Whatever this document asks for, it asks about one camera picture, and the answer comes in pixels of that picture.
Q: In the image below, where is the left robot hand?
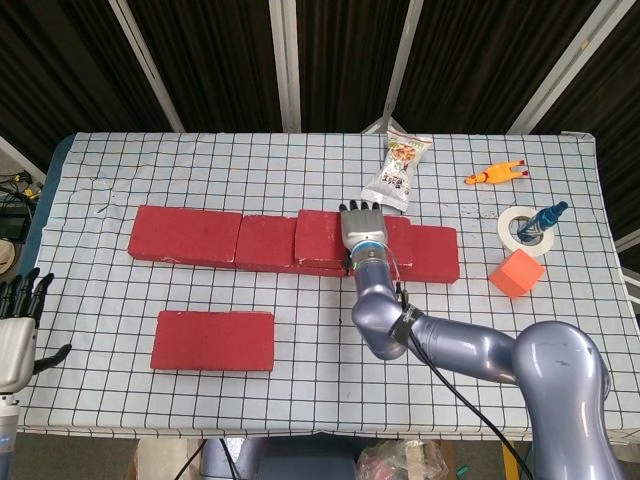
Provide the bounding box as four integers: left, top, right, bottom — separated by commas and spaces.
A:
0, 267, 74, 394

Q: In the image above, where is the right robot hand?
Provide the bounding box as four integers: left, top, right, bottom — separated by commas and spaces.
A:
337, 199, 390, 255

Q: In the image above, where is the red foam brick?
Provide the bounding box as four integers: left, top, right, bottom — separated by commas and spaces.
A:
127, 204, 245, 264
233, 214, 351, 279
150, 309, 276, 373
394, 224, 461, 286
293, 208, 415, 267

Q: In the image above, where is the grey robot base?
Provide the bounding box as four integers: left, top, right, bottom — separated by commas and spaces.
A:
199, 437, 362, 480

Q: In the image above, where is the silver snack bag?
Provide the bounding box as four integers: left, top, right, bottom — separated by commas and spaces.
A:
360, 127, 434, 211

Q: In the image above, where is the yellow rubber chicken toy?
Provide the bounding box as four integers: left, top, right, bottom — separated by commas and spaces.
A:
462, 159, 530, 189

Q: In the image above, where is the white tape roll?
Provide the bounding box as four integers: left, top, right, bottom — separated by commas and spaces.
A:
496, 204, 558, 258

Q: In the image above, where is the orange foam cube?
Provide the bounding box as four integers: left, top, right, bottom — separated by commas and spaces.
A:
488, 248, 547, 300

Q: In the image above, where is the blue spray bottle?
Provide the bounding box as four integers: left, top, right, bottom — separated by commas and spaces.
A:
516, 200, 570, 244

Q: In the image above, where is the white black-grid tablecloth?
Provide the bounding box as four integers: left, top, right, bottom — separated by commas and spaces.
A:
16, 130, 640, 442

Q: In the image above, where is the dark brown curtain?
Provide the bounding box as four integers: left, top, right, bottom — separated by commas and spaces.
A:
0, 0, 640, 241

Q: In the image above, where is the clear plastic bag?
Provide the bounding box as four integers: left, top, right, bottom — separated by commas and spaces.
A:
356, 438, 450, 480

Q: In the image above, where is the yellow black cable bundle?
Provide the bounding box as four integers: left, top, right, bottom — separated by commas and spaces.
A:
0, 170, 45, 202

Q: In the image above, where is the white metal frame post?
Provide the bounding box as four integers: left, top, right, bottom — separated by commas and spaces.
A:
268, 0, 303, 134
108, 0, 187, 133
503, 0, 610, 135
361, 0, 427, 135

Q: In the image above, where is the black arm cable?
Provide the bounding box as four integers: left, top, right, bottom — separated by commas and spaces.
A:
392, 252, 532, 480

